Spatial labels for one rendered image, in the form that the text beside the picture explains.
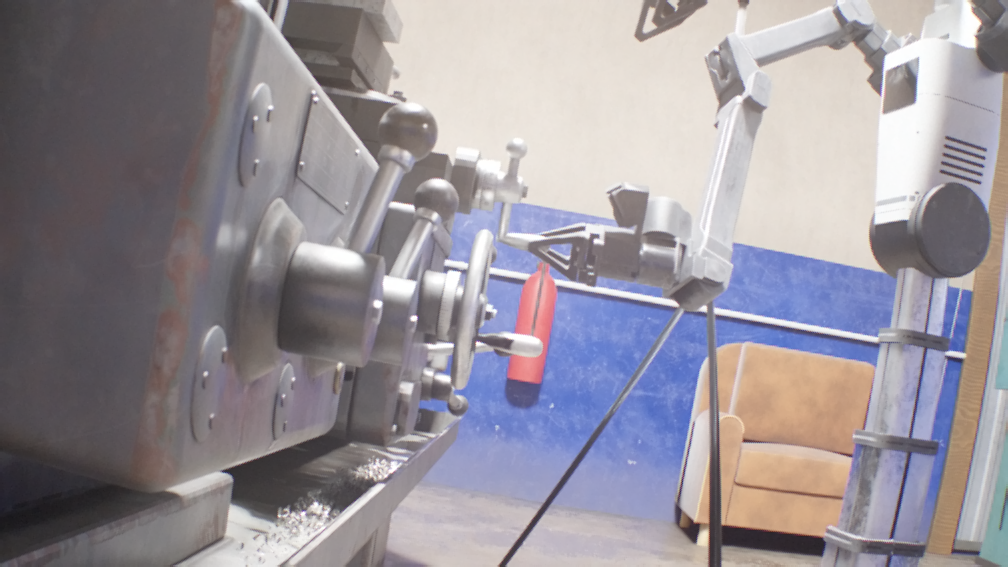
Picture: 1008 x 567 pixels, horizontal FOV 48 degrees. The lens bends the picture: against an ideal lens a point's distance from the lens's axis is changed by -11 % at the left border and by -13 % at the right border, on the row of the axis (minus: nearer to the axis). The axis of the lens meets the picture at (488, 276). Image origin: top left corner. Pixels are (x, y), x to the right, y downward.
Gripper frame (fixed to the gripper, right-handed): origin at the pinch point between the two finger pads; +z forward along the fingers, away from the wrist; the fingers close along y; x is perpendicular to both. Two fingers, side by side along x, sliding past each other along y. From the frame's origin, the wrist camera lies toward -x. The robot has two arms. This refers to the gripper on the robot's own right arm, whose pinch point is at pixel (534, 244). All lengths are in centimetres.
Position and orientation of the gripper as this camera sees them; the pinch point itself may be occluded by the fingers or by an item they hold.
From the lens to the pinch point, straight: 176.4
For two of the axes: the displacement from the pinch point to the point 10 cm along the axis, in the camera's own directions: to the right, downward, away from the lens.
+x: -1.6, 9.4, 2.9
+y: -0.9, 2.8, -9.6
